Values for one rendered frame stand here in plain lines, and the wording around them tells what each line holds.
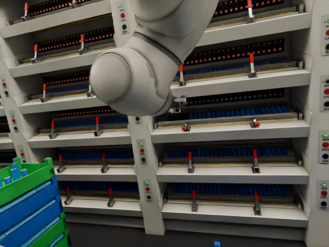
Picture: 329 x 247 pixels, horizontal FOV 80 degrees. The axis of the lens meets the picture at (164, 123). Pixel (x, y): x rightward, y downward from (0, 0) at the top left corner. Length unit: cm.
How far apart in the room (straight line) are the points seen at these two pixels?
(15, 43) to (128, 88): 111
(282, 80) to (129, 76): 64
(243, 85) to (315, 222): 61
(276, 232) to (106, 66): 98
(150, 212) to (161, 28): 87
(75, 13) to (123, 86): 78
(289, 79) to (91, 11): 82
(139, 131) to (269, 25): 63
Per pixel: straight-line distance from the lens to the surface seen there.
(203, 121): 86
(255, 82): 81
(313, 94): 86
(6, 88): 131
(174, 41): 34
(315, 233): 107
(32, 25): 118
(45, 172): 91
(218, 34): 82
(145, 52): 33
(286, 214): 102
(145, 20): 34
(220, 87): 80
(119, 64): 29
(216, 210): 99
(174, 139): 86
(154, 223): 107
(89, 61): 98
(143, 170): 94
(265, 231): 108
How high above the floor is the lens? 70
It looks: 10 degrees down
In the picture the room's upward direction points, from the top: 7 degrees counter-clockwise
